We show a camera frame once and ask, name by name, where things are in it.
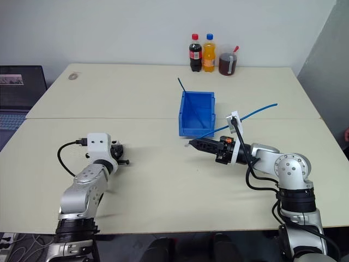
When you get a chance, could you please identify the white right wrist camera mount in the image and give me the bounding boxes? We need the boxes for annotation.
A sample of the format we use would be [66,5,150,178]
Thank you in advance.
[225,110,244,165]

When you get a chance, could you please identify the straight blue cable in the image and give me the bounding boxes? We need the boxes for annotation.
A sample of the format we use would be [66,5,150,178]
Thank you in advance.
[177,78,206,128]

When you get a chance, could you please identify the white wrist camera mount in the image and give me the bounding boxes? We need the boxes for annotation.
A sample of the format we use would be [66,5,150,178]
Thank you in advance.
[86,132,112,162]
[225,110,244,165]

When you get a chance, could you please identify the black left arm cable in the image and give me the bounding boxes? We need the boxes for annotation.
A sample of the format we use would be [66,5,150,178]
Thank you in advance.
[57,138,88,177]

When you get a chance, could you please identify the orange soda bottle blue cap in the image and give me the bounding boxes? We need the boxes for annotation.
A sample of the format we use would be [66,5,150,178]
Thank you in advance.
[202,33,216,74]

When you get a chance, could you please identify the dark laptop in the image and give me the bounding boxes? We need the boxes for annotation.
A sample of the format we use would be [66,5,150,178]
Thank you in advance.
[0,65,48,152]

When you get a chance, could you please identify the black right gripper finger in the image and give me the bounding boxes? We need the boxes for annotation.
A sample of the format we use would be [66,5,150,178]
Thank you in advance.
[189,138,219,148]
[194,145,219,156]

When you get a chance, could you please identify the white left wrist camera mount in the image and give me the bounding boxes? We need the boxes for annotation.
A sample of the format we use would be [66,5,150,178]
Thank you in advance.
[86,132,112,162]

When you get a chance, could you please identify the long curved blue cable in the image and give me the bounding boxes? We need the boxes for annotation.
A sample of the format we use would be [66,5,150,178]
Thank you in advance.
[200,103,279,139]

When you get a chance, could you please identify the white floor cables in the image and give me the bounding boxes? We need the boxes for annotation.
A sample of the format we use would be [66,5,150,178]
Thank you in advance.
[12,234,54,258]

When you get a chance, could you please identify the white power strip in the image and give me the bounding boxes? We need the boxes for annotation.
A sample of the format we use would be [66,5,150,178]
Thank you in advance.
[0,232,15,249]

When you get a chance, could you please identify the clear pitcher with dark liquid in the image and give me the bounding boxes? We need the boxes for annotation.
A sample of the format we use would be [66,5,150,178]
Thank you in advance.
[218,44,239,78]

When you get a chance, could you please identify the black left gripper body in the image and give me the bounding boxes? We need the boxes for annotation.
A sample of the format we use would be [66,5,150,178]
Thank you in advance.
[110,144,125,163]

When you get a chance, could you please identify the cola bottle red cap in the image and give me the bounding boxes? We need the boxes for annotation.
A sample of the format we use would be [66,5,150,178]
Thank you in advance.
[188,33,203,73]

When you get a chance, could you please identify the blue plastic bin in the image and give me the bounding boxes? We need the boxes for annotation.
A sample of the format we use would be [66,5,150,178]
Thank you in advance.
[178,90,216,138]

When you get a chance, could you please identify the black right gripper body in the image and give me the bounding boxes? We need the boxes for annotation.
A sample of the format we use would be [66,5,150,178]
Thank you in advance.
[215,135,236,165]

